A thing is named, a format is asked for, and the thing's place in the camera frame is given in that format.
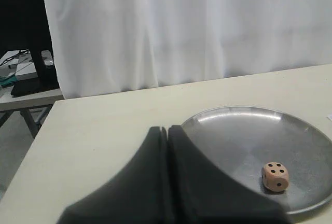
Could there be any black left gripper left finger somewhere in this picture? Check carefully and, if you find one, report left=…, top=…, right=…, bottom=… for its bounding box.
left=58, top=127, right=171, bottom=223

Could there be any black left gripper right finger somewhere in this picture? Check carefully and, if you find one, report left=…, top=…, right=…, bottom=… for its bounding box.
left=168, top=125, right=291, bottom=223

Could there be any wooden die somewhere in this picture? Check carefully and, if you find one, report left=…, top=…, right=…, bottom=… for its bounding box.
left=261, top=162, right=289, bottom=192

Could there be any round steel plate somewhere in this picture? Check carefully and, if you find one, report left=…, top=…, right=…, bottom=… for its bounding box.
left=182, top=106, right=331, bottom=215

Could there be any black monitor stand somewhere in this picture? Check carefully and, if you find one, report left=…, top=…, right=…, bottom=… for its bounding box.
left=11, top=50, right=60, bottom=97

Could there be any grey side table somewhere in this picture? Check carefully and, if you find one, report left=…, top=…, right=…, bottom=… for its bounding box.
left=0, top=50, right=64, bottom=139

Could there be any white curtain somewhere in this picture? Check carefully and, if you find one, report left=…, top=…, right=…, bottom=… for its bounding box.
left=44, top=0, right=331, bottom=99

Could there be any white box on side table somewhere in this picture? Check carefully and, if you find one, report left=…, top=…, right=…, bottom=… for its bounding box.
left=15, top=53, right=38, bottom=81

